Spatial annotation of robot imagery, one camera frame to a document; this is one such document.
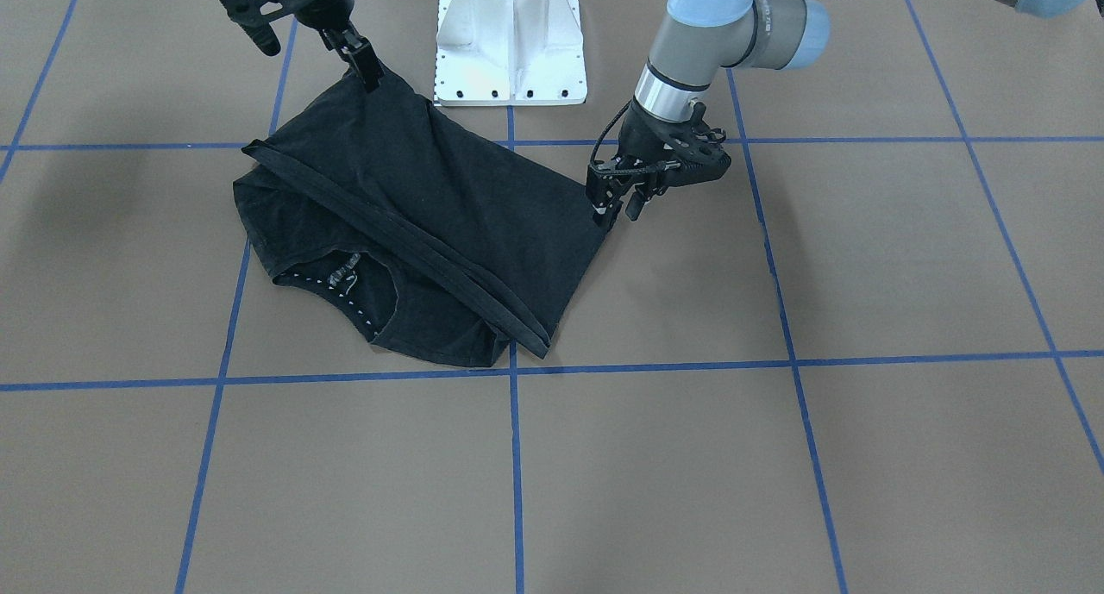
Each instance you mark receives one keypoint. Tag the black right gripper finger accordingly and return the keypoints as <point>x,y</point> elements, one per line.
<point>361,58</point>

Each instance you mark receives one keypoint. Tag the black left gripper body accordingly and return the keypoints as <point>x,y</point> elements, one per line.
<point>639,131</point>

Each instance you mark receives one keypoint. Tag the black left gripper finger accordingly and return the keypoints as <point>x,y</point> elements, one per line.
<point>607,201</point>

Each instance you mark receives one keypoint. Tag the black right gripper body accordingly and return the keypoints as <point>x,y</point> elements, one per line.
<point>312,6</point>

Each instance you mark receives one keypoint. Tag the black graphic t-shirt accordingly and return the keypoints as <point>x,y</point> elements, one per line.
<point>434,242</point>

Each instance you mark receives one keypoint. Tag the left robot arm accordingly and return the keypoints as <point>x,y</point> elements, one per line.
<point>697,38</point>

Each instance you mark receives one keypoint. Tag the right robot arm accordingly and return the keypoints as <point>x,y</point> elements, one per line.
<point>330,18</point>

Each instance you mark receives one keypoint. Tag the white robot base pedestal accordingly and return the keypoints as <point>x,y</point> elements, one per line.
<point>509,53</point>

